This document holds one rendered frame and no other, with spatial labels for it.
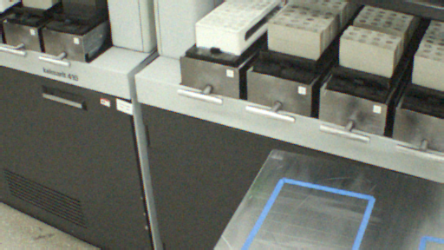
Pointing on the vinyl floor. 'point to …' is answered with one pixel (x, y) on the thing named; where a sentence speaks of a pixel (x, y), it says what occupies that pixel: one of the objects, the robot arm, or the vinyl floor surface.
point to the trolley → (335, 208)
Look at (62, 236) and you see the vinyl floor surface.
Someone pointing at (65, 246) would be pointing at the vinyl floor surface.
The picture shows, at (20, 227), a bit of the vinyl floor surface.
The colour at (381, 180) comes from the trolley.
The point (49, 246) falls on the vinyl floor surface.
